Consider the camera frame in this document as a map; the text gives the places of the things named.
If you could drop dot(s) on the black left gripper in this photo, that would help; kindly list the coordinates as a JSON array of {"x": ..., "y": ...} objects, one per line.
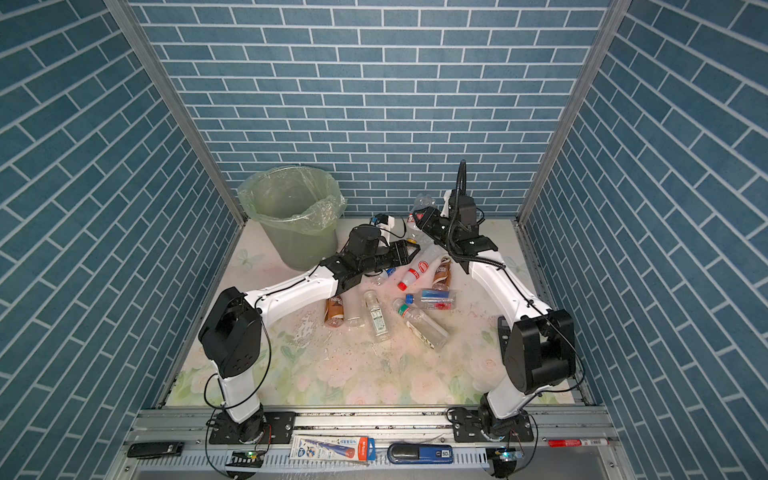
[{"x": 401, "y": 257}]

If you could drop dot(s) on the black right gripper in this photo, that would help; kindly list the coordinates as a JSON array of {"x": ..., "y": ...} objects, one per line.
[{"x": 428, "y": 221}]

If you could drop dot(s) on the clear ribbed crushed bottle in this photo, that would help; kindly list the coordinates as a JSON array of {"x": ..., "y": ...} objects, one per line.
[{"x": 413, "y": 232}]

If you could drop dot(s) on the red label clear bottle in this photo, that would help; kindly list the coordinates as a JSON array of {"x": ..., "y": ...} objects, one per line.
[{"x": 419, "y": 266}]

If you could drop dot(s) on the brown label drink bottle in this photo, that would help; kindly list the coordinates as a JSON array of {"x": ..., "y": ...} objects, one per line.
[{"x": 442, "y": 275}]

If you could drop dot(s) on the blue red label bottle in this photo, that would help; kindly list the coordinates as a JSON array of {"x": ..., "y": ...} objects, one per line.
[{"x": 431, "y": 299}]

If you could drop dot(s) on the large clear green cap bottle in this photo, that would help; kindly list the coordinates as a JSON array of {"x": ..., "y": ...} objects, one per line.
[{"x": 431, "y": 333}]

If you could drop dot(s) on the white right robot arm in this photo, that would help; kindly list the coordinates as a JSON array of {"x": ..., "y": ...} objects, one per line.
[{"x": 540, "y": 351}]

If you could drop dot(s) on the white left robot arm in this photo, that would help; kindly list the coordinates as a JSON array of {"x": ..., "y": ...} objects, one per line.
[{"x": 231, "y": 334}]

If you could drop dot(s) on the green lined trash bin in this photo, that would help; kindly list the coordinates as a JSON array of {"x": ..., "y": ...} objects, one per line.
[{"x": 299, "y": 208}]

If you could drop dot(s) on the small blue label bottle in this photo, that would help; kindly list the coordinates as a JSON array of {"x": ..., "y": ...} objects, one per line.
[{"x": 382, "y": 276}]

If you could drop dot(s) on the frosted clear bottle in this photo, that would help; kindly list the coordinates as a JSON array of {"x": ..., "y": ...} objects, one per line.
[{"x": 353, "y": 311}]

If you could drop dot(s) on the clear green label bottle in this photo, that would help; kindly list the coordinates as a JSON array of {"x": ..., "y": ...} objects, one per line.
[{"x": 379, "y": 323}]

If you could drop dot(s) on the orange brown drink bottle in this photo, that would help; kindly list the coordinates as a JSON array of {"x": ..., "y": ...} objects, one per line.
[{"x": 334, "y": 313}]

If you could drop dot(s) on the black calculator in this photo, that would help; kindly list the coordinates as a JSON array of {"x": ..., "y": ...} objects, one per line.
[{"x": 503, "y": 345}]

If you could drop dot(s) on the blue black device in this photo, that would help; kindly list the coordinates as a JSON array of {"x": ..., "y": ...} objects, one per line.
[{"x": 419, "y": 454}]

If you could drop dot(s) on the red marker pen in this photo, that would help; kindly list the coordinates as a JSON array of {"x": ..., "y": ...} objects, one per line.
[{"x": 572, "y": 443}]

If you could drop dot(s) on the black remote control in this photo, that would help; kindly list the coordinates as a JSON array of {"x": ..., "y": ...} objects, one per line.
[{"x": 154, "y": 450}]

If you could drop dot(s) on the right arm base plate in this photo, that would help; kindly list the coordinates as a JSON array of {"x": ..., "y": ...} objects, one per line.
[{"x": 475, "y": 426}]

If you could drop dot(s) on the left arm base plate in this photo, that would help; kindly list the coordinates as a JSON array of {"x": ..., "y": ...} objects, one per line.
[{"x": 263, "y": 427}]

